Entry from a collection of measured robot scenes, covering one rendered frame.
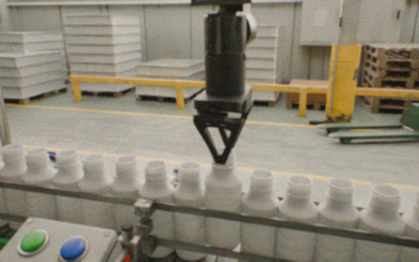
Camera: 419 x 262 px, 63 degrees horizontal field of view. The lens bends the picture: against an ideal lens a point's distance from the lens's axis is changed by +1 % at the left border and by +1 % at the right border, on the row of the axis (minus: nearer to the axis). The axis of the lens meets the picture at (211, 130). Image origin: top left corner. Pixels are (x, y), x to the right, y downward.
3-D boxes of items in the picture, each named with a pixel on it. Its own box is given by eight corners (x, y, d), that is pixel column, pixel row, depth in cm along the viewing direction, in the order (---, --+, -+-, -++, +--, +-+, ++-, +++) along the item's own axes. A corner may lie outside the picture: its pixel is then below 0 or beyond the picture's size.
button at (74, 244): (91, 244, 45) (88, 237, 44) (78, 265, 43) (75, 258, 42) (71, 240, 46) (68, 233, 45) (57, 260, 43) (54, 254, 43)
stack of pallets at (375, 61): (356, 97, 662) (364, 43, 631) (420, 100, 635) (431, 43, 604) (366, 113, 546) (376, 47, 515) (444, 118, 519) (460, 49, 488)
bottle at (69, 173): (84, 220, 71) (75, 144, 66) (99, 232, 67) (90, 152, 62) (55, 232, 66) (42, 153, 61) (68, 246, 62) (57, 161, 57)
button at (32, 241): (52, 237, 46) (48, 231, 46) (37, 257, 44) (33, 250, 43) (33, 233, 47) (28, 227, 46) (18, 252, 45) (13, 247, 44)
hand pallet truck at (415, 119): (418, 129, 468) (435, 40, 433) (447, 142, 417) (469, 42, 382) (313, 132, 455) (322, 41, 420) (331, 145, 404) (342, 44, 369)
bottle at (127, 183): (155, 236, 65) (150, 156, 60) (135, 255, 60) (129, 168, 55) (129, 228, 67) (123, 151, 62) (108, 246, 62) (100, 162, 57)
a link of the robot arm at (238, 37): (197, 7, 43) (241, 6, 42) (212, 6, 50) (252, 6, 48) (198, 62, 46) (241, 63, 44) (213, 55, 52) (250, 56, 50)
